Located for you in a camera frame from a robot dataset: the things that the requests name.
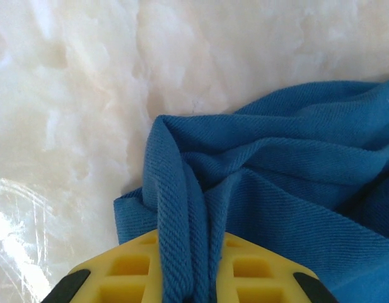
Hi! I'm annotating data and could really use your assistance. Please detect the blue long pants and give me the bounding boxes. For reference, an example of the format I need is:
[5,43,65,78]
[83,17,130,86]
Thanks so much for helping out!
[113,73,389,303]

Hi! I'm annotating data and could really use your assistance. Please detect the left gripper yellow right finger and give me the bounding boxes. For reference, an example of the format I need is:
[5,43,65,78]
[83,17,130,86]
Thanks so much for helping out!
[209,232,336,303]

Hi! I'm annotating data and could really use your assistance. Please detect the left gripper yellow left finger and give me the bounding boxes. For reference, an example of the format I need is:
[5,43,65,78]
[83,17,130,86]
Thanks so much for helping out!
[47,229,166,303]

